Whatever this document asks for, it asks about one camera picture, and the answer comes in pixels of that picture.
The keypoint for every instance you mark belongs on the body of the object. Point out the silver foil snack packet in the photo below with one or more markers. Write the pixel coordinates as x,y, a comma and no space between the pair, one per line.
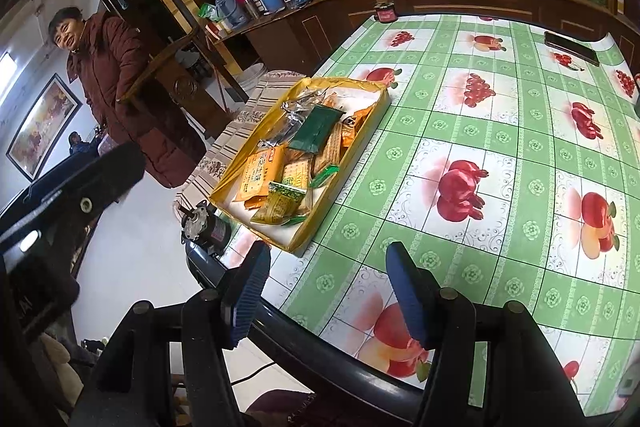
282,122

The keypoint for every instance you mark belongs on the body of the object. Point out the dark green snack packet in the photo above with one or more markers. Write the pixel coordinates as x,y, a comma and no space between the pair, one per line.
315,129

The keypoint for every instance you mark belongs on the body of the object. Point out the green-yellow snack packet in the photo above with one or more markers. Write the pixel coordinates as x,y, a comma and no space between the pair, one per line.
280,204

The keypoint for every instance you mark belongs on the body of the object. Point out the black electric motor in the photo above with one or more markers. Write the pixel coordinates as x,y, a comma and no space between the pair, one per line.
210,229

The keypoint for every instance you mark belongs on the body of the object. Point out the striped cloth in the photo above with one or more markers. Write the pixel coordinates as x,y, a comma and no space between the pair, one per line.
235,132

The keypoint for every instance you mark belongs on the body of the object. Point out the black phone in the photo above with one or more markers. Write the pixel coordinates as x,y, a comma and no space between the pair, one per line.
570,48

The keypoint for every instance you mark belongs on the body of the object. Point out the orange-yellow cracker packet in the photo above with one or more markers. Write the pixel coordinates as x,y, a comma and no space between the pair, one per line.
257,172

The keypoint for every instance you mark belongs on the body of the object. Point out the small red jar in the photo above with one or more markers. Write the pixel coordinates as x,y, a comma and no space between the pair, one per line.
385,13

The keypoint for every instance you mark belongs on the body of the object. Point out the wooden cabinet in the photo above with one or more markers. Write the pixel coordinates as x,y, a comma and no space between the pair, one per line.
175,77

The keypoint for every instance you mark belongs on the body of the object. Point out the green fruit-print tablecloth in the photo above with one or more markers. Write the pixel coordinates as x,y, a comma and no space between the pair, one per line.
500,117

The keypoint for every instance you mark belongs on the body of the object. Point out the framed wall picture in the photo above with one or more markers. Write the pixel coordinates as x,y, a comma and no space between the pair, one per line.
42,127

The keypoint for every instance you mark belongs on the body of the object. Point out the orange round-logo snack packet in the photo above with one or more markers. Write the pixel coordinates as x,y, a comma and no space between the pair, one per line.
360,119

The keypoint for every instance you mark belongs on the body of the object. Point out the yellow cardboard tray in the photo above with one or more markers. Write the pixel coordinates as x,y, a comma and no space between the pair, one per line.
345,179

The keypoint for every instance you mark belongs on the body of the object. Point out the clear cracker packet orange edge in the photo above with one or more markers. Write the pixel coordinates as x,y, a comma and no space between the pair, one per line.
332,144

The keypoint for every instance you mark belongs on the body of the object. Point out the black round table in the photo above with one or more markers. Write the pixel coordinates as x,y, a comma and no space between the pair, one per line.
320,367

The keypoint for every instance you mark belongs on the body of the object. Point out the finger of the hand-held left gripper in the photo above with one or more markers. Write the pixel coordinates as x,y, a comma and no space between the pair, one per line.
100,177

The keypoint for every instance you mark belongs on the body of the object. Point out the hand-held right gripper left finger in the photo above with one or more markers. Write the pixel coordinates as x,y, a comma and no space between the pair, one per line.
245,292

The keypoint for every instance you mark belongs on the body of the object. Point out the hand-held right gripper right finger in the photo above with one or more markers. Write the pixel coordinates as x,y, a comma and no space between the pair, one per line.
407,297

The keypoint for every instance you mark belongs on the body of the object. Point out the clear cracker packet green end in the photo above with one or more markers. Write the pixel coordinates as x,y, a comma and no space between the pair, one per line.
297,174

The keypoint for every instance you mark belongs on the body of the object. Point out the white bucket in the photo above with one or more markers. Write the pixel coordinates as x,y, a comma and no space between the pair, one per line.
251,82

